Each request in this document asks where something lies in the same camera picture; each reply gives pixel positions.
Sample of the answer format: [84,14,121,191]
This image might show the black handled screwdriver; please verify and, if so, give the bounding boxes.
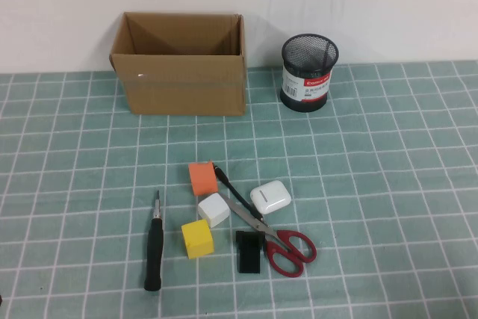
[143,189,165,292]

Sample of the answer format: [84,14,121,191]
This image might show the black pen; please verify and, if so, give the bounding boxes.
[212,161,265,223]

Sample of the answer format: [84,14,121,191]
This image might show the red handled scissors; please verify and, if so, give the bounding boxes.
[220,193,317,279]

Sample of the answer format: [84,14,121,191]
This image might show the yellow block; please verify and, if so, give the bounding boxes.
[181,219,215,260]

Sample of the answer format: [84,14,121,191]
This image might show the white block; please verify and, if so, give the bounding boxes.
[197,192,231,229]

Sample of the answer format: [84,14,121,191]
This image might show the orange block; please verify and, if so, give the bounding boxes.
[187,161,219,197]

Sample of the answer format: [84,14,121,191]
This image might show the open brown cardboard box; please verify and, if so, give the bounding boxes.
[108,11,248,117]

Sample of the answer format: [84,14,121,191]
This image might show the white earbuds case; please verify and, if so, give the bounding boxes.
[249,179,292,216]

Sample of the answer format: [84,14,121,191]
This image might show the black mesh pen holder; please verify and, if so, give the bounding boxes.
[279,33,340,113]

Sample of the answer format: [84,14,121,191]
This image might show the green checked tablecloth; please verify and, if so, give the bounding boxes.
[0,60,478,319]

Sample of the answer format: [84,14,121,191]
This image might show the black plastic bracket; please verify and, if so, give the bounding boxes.
[235,229,266,275]

